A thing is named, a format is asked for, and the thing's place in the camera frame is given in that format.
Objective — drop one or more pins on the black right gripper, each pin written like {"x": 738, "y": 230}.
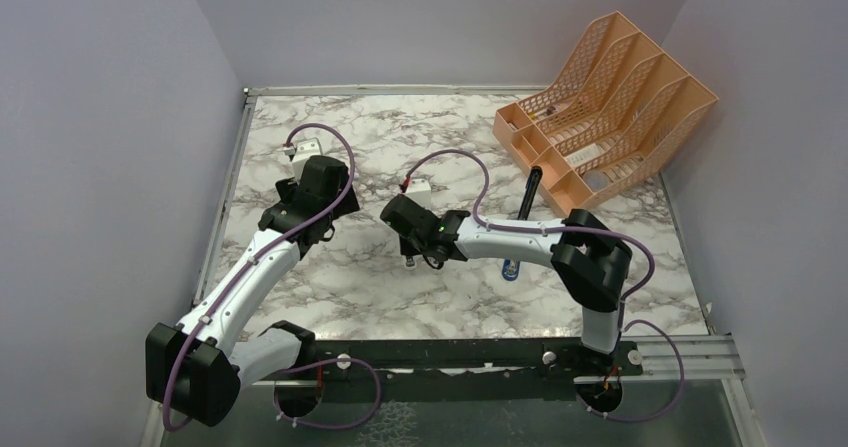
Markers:
{"x": 407, "y": 249}

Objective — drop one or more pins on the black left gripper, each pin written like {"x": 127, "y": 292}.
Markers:
{"x": 348, "y": 205}

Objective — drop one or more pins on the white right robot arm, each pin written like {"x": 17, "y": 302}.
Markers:
{"x": 590, "y": 260}

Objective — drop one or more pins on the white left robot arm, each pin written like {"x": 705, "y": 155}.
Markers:
{"x": 197, "y": 367}

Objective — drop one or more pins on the peach plastic desk organizer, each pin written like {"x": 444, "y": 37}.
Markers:
{"x": 618, "y": 111}

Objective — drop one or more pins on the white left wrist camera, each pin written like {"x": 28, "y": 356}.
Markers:
{"x": 299, "y": 153}

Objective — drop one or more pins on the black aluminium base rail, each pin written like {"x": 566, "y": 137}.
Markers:
{"x": 550, "y": 369}

